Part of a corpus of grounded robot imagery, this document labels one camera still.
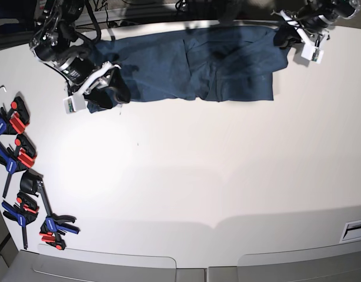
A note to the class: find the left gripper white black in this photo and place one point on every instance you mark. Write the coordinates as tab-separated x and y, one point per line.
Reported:
306	19

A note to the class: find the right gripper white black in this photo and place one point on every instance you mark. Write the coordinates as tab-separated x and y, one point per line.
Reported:
94	80

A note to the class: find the blue T-shirt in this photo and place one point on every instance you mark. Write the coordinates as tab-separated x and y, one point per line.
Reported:
213	64

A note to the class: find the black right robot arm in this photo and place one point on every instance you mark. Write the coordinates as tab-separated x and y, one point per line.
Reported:
58	45

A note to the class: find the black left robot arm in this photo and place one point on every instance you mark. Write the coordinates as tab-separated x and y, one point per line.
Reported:
335	10

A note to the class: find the blue red clamp top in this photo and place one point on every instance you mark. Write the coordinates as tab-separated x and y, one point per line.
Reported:
15	120

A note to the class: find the blue red clamp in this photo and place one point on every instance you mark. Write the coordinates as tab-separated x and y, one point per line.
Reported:
54	226
15	120
24	212
18	160

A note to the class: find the black tape roll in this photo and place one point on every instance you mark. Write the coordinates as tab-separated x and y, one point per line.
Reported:
31	183

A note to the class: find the blue red clamp bottom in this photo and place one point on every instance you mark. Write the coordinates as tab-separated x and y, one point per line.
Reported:
54	226

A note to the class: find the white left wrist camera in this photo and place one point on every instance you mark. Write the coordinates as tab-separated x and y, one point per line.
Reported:
312	53

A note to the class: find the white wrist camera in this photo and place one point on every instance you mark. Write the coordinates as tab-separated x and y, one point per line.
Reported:
74	103
312	53

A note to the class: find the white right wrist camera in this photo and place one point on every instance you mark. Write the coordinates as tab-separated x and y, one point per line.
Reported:
74	103

